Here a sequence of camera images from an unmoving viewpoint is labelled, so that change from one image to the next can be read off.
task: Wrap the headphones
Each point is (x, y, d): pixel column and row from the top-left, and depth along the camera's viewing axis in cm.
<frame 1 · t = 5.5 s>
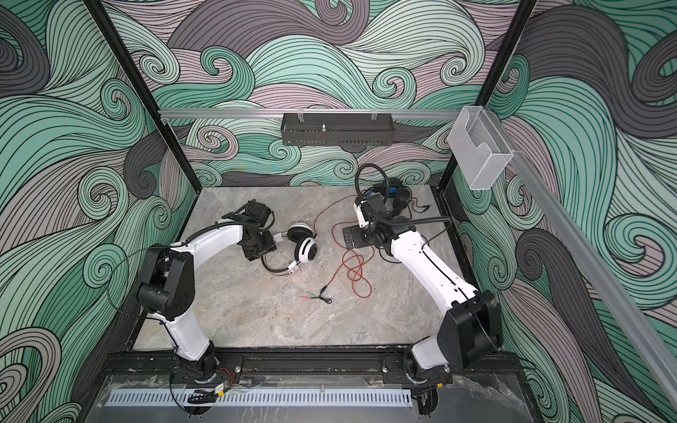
left hand: (270, 248, 93), fingers open
right hand: (359, 234, 83), fingers open
white black headphones: (307, 248, 92), point 9 cm above the table
black blue headphones: (395, 189, 115), point 6 cm above the table
black perforated metal tray: (337, 129, 97), point 34 cm above the table

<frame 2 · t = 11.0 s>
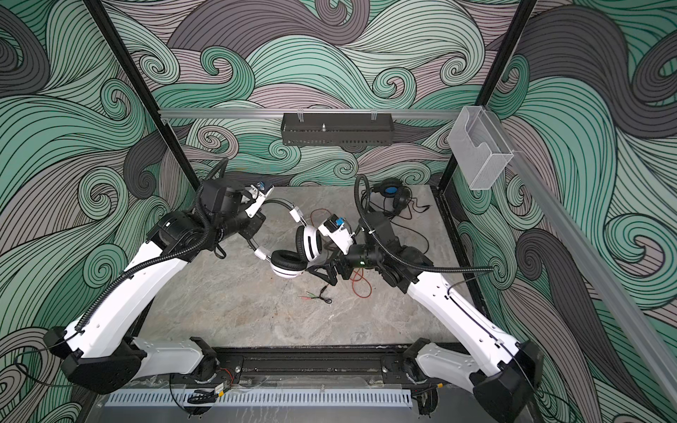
left hand: (256, 205, 68), fingers closed
right hand: (319, 258, 67), fingers open
white black headphones: (286, 263, 66), point 29 cm above the table
the other named things where they were.

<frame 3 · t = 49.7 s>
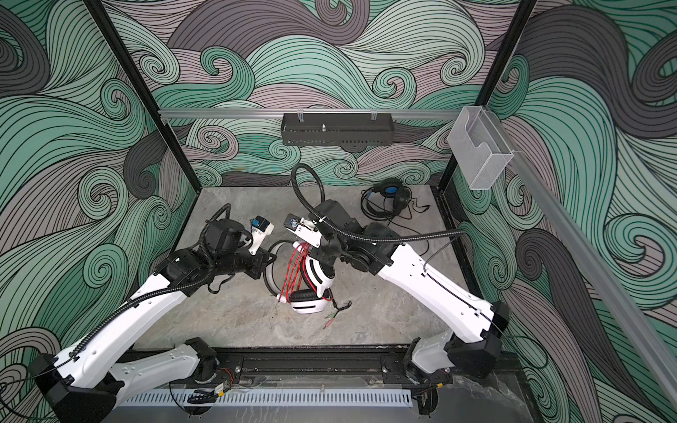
left hand: (275, 255, 72), fingers closed
right hand: (316, 234, 67), fingers closed
white black headphones: (318, 278, 61), point 31 cm above the table
the other named things where they were.

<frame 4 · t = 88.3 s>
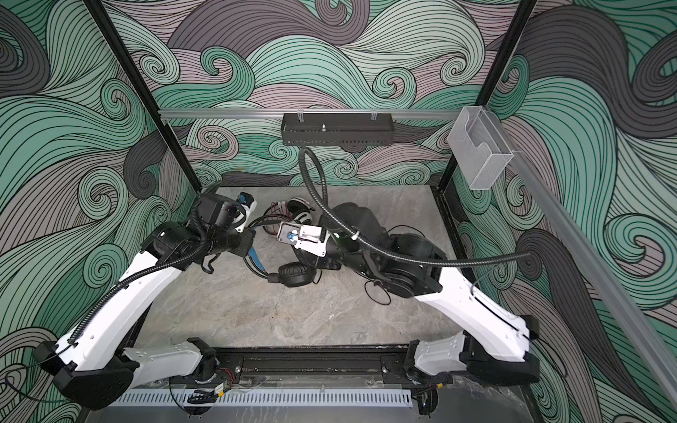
left hand: (250, 232, 70), fingers closed
right hand: (312, 226, 55), fingers closed
white black headphones: (296, 210, 103), point 9 cm above the table
black blue headphones: (291, 274, 63), point 29 cm above the table
the other named things where they were.

